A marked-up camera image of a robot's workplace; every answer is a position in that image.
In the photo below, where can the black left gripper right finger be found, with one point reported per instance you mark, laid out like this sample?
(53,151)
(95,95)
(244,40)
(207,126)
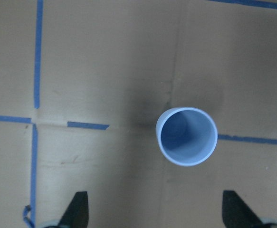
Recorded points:
(236,213)

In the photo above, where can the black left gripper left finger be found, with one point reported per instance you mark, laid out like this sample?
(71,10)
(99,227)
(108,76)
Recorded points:
(77,213)

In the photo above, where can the blue plastic cup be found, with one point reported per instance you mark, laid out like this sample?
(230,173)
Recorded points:
(186,136)

